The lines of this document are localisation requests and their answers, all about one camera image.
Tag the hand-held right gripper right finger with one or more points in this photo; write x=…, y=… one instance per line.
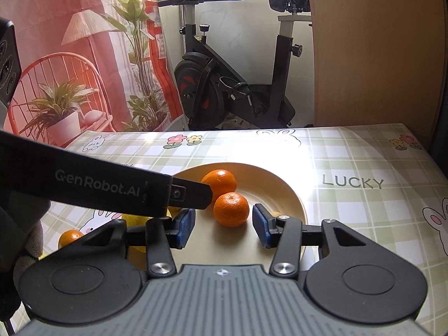
x=261, y=225

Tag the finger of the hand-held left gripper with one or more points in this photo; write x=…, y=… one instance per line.
x=192, y=192

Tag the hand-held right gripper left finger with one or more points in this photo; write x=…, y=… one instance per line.
x=185, y=229

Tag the orange mandarin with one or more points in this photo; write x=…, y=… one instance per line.
x=70, y=238
x=231, y=210
x=222, y=182

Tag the beige round plate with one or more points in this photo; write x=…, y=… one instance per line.
x=273, y=189

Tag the large yellow lemon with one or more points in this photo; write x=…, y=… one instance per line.
x=134, y=218

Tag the person's left hand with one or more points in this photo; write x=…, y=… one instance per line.
x=33, y=241

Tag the black exercise bike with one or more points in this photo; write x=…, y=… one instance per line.
x=199, y=87

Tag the green plaid printed tablecloth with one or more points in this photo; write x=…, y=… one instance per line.
x=350, y=154

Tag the wooden cabinet panel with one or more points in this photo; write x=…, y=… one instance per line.
x=367, y=59

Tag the red printed wall tapestry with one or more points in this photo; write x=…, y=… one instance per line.
x=52, y=7

